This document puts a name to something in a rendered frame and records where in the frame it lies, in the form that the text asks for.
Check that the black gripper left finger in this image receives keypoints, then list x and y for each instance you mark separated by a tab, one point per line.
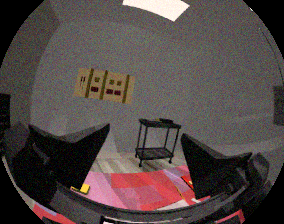
75	153

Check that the red rectangular bar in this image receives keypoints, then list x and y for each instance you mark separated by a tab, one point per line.
187	181

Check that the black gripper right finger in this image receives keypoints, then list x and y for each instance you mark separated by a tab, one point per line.
208	167

